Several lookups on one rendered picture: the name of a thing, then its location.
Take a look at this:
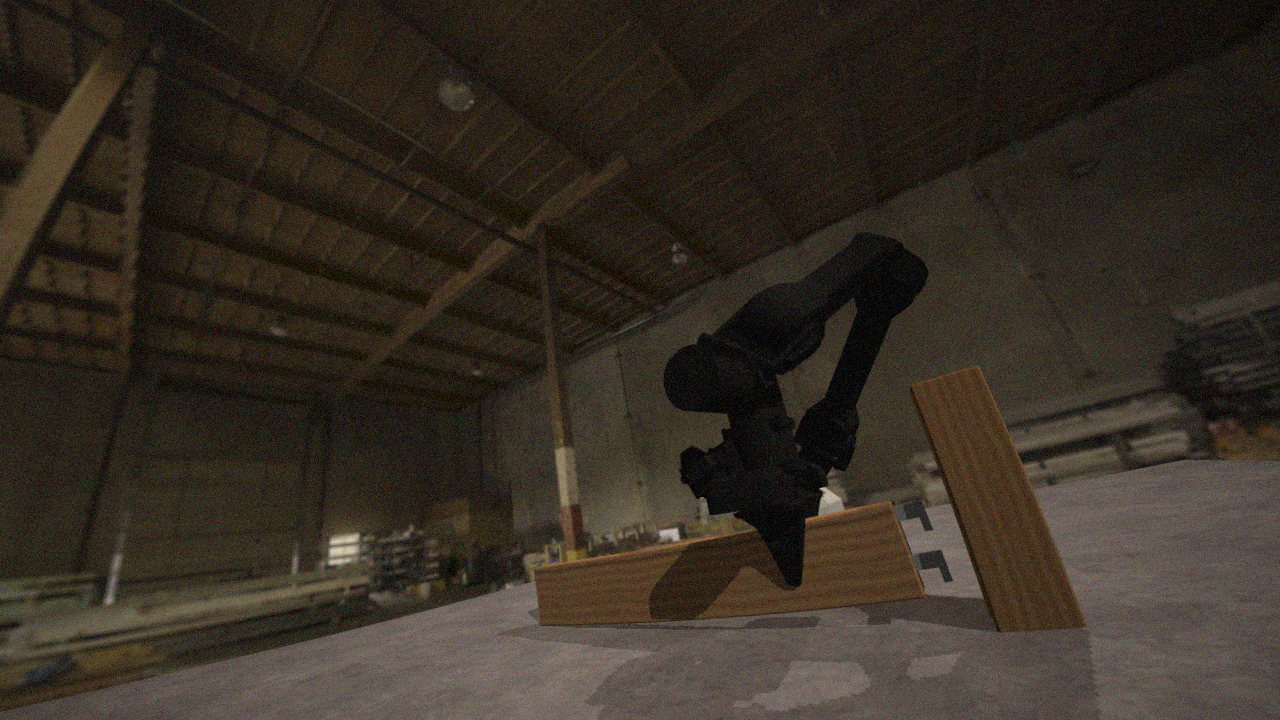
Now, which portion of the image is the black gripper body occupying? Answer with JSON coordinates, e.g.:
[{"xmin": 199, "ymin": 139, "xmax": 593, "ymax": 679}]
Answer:
[{"xmin": 705, "ymin": 406, "xmax": 829, "ymax": 515}]

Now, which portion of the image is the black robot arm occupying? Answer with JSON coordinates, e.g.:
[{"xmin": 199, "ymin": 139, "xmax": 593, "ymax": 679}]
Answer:
[{"xmin": 664, "ymin": 232, "xmax": 929, "ymax": 498}]

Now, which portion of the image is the dark brown wooden post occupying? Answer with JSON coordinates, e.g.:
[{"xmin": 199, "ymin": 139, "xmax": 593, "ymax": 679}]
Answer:
[{"xmin": 909, "ymin": 366, "xmax": 1088, "ymax": 633}]

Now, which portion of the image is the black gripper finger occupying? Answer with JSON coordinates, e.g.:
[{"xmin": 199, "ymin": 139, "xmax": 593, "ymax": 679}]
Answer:
[
  {"xmin": 733, "ymin": 500, "xmax": 806, "ymax": 587},
  {"xmin": 794, "ymin": 493, "xmax": 822, "ymax": 518}
]

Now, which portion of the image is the brown wooden rail with steel hooks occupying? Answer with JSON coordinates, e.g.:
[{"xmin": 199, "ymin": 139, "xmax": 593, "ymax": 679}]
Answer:
[{"xmin": 534, "ymin": 500, "xmax": 954, "ymax": 626}]

